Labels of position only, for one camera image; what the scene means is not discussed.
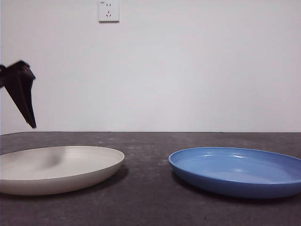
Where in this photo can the white wall socket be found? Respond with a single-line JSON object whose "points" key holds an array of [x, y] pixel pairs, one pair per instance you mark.
{"points": [[108, 11]]}

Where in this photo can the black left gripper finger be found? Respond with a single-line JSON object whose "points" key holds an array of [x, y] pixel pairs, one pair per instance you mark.
{"points": [[18, 96], [28, 94]]}

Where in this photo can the blue round plate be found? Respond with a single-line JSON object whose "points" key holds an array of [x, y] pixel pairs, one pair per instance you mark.
{"points": [[235, 181]]}

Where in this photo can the white round plate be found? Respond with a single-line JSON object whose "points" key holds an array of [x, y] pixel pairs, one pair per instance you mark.
{"points": [[70, 174]]}

